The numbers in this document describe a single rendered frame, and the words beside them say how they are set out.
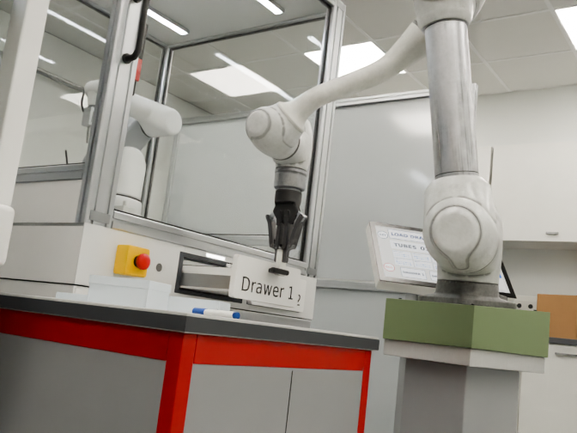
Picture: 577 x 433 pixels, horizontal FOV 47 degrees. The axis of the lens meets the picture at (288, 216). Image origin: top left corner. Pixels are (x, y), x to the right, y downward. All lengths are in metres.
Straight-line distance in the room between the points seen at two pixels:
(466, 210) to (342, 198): 2.19
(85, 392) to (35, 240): 0.68
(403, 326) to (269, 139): 0.58
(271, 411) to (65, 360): 0.37
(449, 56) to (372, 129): 2.04
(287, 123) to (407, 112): 1.92
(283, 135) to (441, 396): 0.74
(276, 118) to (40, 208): 0.63
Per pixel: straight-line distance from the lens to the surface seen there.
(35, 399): 1.28
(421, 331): 1.67
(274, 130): 1.69
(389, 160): 3.55
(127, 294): 1.27
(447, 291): 1.72
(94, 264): 1.66
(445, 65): 1.64
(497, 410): 1.73
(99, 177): 1.67
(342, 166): 3.68
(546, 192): 4.95
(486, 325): 1.60
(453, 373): 1.66
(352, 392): 1.46
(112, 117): 1.71
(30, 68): 1.30
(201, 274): 1.81
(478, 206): 1.50
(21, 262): 1.81
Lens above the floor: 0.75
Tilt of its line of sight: 10 degrees up
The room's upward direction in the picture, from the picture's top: 7 degrees clockwise
